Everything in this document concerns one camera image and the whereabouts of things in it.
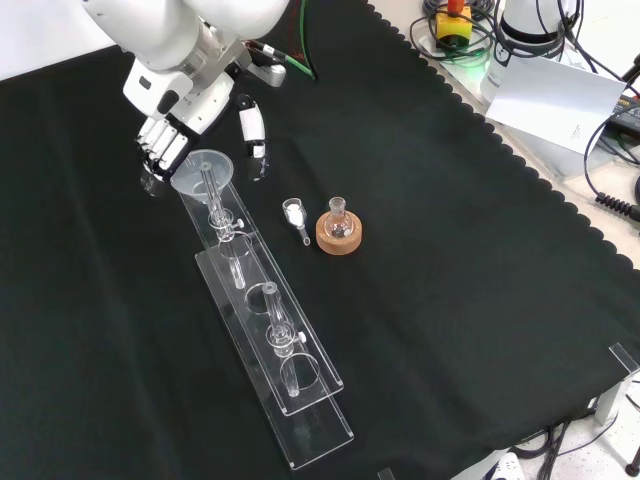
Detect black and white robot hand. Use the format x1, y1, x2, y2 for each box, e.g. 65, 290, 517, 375
123, 59, 271, 199

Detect clear plastic funnel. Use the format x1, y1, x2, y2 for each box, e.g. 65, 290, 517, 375
170, 148, 234, 206

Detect glass weighing funnel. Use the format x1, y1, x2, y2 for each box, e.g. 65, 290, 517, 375
281, 198, 312, 247

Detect clear acrylic funnel stand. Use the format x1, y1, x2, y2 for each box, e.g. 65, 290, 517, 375
177, 149, 355, 472

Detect small round-bottom glass flask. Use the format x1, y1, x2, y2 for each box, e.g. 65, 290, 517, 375
323, 196, 354, 240

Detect yellow stop button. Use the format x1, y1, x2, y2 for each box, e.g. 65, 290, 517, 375
433, 0, 474, 50

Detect black bench cloth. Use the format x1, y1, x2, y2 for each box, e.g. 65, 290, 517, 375
0, 0, 640, 480

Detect pale paper board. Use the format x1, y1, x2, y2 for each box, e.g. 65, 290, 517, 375
484, 53, 627, 157

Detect black power adapter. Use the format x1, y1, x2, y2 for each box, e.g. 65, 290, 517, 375
606, 93, 640, 132

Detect white power strip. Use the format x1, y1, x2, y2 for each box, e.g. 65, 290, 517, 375
478, 449, 524, 480

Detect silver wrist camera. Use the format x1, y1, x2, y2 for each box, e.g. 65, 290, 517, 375
243, 60, 288, 89

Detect green cable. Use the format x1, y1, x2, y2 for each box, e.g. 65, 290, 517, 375
285, 0, 320, 81

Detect cork ring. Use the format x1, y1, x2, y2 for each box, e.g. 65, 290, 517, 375
315, 209, 363, 256

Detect black coiled cable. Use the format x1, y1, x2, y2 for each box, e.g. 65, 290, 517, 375
594, 191, 640, 217

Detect grey bench bracket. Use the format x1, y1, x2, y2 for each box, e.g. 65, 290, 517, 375
593, 370, 640, 426

